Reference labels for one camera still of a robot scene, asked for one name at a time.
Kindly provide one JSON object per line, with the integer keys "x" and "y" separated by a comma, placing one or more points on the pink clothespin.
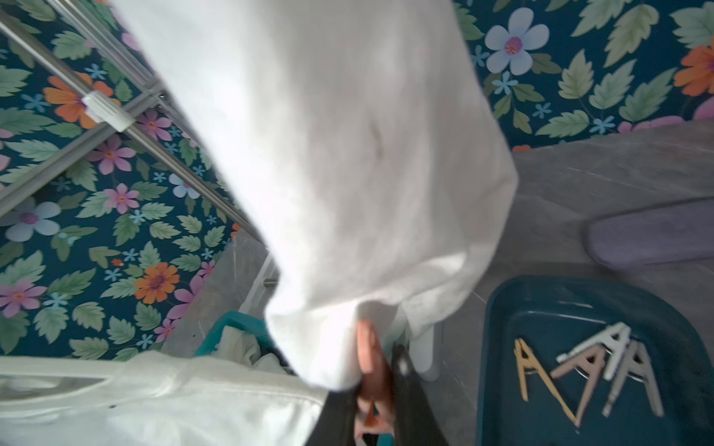
{"x": 375, "y": 400}

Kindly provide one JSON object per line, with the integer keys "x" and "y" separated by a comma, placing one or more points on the teal laundry basket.
{"x": 237, "y": 335}

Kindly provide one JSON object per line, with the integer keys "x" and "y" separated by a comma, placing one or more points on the teal clothespin tray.
{"x": 662, "y": 392}

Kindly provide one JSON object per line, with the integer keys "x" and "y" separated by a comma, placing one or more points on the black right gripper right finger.
{"x": 414, "y": 421}

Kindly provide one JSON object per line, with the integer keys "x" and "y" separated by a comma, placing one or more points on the plain white t-shirt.
{"x": 155, "y": 399}

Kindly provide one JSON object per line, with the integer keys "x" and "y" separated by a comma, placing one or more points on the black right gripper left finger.
{"x": 336, "y": 423}

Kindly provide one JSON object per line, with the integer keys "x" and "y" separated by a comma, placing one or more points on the white printed t-shirt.
{"x": 357, "y": 139}

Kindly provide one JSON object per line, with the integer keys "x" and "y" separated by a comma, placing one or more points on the white steel clothes rack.
{"x": 110, "y": 275}

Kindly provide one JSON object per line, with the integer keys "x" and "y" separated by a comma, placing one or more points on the pinkish clothespin in tray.
{"x": 591, "y": 362}

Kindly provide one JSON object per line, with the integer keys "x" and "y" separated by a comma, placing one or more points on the white clothespin in tray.
{"x": 614, "y": 339}

